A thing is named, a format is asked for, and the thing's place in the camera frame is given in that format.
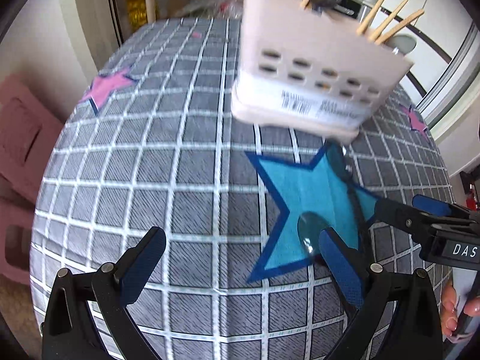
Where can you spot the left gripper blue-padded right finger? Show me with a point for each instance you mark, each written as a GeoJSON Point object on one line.
{"type": "Point", "coordinates": [431, 206]}

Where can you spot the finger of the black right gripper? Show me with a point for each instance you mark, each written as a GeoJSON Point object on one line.
{"type": "Point", "coordinates": [415, 329]}

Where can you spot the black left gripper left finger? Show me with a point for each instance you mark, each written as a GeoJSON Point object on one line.
{"type": "Point", "coordinates": [69, 330]}

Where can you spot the translucent blue plastic spoon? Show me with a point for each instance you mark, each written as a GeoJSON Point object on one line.
{"type": "Point", "coordinates": [309, 226]}

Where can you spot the person's right hand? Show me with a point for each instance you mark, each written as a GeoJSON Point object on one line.
{"type": "Point", "coordinates": [448, 316]}

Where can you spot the white refrigerator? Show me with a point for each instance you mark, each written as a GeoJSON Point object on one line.
{"type": "Point", "coordinates": [442, 29]}

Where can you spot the beige plastic utensil caddy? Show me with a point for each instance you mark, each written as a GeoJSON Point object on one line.
{"type": "Point", "coordinates": [310, 71]}

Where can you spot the grey checked tablecloth with stars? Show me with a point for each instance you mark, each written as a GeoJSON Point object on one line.
{"type": "Point", "coordinates": [154, 144]}

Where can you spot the pink plastic stool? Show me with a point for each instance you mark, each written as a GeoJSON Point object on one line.
{"type": "Point", "coordinates": [28, 135]}

